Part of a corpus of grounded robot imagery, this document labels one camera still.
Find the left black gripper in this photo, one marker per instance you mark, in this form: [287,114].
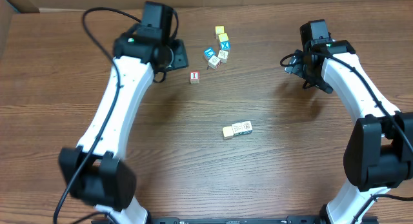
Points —
[180,60]

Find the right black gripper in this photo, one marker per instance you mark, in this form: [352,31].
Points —
[295,66]

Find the red letter I block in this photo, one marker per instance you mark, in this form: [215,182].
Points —
[194,77]

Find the wooden ladybug block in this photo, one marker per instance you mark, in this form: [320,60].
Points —
[237,129]

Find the wooden letter K block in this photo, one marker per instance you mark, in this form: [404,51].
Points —
[228,132]

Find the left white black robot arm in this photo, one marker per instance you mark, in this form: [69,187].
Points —
[94,170]

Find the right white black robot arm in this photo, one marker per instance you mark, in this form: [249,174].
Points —
[378,156]

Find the blue letter L block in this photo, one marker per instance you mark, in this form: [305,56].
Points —
[208,53]

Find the wooden letter O block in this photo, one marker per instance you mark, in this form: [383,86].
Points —
[214,62]

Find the wooden turtle block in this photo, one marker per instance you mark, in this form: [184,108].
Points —
[223,56]

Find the yellow block far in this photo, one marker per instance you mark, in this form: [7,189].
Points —
[219,30]

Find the yellow block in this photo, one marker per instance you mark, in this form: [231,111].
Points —
[223,37]
[219,30]

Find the blue letter X block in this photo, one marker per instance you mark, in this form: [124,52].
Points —
[225,45]

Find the yellow block near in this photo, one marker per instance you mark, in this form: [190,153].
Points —
[223,37]

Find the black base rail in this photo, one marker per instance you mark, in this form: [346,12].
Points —
[258,220]

